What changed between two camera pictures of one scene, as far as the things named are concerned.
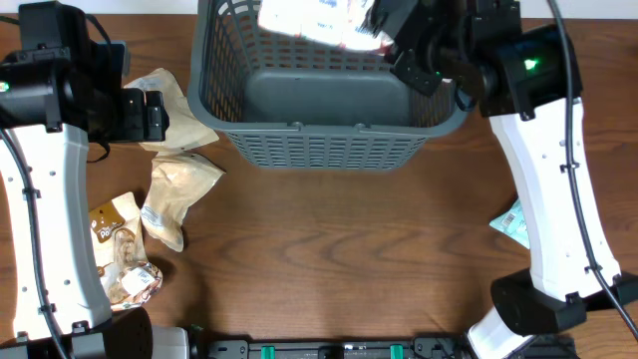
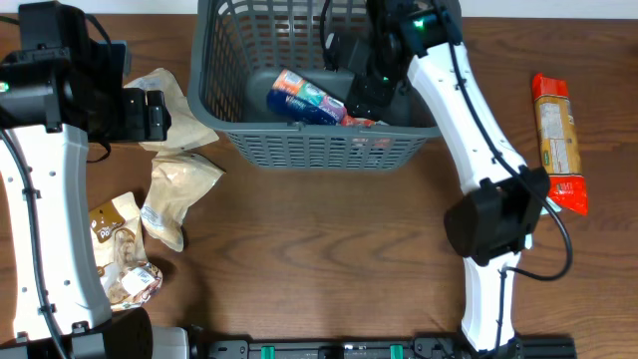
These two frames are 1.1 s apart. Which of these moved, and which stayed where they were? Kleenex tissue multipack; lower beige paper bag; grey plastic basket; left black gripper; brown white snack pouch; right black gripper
Moved: right black gripper; Kleenex tissue multipack
Stayed: brown white snack pouch; grey plastic basket; lower beige paper bag; left black gripper
